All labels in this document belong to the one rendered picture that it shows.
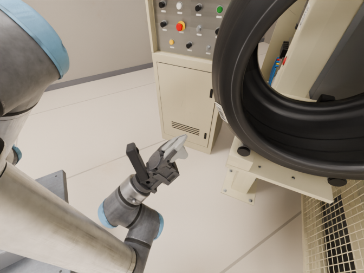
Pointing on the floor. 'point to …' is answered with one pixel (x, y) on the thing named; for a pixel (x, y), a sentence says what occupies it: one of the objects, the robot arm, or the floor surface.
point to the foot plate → (249, 197)
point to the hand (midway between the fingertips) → (182, 136)
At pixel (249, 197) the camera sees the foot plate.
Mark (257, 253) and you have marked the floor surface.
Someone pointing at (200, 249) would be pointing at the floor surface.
